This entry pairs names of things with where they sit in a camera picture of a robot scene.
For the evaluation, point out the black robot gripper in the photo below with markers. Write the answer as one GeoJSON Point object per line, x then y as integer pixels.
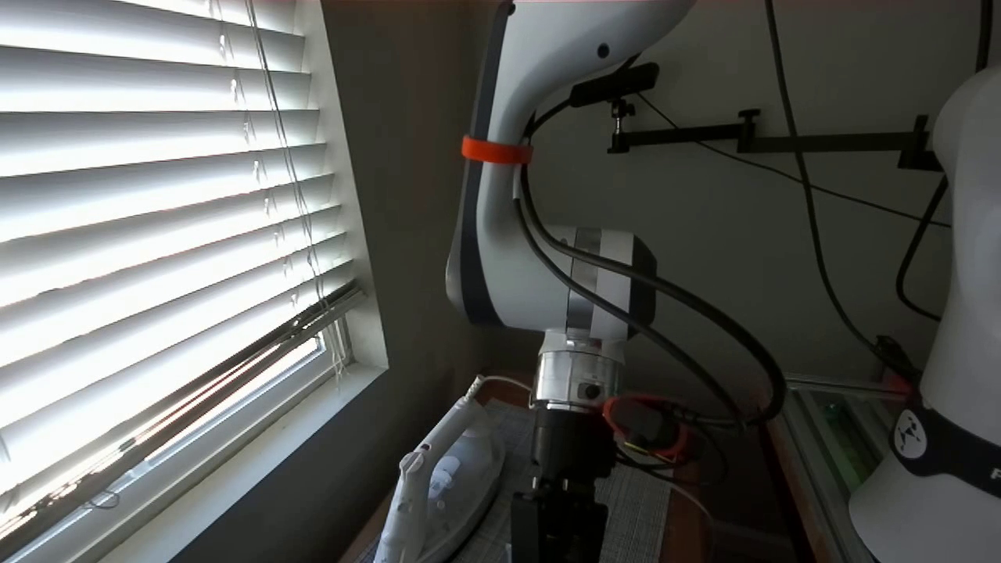
{"type": "Point", "coordinates": [566, 488]}

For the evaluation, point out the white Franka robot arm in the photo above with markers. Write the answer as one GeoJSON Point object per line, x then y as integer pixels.
{"type": "Point", "coordinates": [544, 261]}

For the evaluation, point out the white clothes iron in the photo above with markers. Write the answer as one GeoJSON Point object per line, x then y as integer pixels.
{"type": "Point", "coordinates": [441, 485]}

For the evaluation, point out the green glass-top side table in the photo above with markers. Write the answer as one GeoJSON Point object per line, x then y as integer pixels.
{"type": "Point", "coordinates": [835, 450]}

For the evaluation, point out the red and black clamp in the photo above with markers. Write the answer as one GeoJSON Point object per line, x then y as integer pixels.
{"type": "Point", "coordinates": [895, 363]}

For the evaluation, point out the black band with round logo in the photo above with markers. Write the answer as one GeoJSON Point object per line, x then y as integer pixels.
{"type": "Point", "coordinates": [944, 446]}

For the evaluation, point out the white window blinds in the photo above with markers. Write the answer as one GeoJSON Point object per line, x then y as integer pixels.
{"type": "Point", "coordinates": [159, 209]}

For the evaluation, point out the white window frame and sill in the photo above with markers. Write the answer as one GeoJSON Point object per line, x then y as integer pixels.
{"type": "Point", "coordinates": [260, 438]}

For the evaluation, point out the black bar-shaped camera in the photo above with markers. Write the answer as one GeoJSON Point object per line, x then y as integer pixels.
{"type": "Point", "coordinates": [627, 82]}

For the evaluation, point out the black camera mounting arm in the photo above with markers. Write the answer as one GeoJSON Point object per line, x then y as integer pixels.
{"type": "Point", "coordinates": [792, 143]}

